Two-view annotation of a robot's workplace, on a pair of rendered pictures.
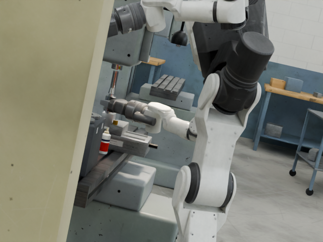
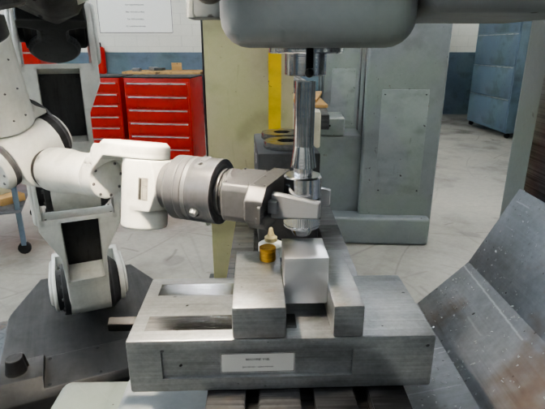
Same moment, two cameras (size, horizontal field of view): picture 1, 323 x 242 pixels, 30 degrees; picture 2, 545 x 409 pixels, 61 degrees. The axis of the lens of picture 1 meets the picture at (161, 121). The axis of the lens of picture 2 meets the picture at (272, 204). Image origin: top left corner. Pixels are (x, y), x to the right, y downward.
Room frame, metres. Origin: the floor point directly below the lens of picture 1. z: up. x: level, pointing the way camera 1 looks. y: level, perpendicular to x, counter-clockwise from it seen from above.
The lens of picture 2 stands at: (3.16, 0.13, 1.31)
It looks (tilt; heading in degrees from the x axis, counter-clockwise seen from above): 19 degrees down; 173
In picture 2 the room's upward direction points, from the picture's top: straight up
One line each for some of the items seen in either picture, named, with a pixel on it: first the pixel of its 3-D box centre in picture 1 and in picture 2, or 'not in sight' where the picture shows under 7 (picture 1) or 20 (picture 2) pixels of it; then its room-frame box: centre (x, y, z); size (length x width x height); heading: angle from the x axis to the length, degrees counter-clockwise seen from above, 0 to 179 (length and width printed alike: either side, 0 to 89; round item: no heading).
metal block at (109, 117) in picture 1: (107, 118); (303, 269); (2.65, 0.24, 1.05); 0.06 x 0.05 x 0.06; 175
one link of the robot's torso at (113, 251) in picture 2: not in sight; (88, 277); (1.90, -0.24, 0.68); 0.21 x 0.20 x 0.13; 17
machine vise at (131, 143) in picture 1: (111, 133); (279, 313); (2.65, 0.21, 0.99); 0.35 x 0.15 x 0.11; 85
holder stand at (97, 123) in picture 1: (80, 140); (283, 181); (2.20, 0.28, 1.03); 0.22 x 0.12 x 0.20; 177
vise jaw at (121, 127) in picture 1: (118, 127); (258, 290); (2.64, 0.18, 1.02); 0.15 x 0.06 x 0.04; 175
